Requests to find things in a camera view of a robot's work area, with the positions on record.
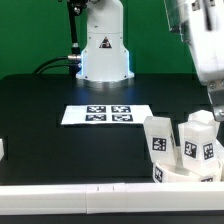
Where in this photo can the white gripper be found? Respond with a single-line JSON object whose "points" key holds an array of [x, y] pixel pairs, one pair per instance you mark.
{"points": [[203, 32]]}

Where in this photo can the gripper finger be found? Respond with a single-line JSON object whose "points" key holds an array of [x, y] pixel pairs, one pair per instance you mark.
{"points": [[217, 101]]}

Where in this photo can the white round stool seat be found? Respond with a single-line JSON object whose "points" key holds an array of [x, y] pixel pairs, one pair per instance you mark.
{"points": [[174, 174]]}

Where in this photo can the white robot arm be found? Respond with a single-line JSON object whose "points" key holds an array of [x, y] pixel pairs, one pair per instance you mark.
{"points": [[105, 60]]}

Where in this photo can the white marker sheet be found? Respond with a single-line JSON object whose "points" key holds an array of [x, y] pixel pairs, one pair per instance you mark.
{"points": [[105, 114]]}

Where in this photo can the white front fence bar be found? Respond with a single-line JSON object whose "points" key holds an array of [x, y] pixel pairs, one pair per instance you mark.
{"points": [[111, 198]]}

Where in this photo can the white left fence piece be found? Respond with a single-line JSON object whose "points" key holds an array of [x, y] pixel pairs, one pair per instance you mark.
{"points": [[1, 149]]}

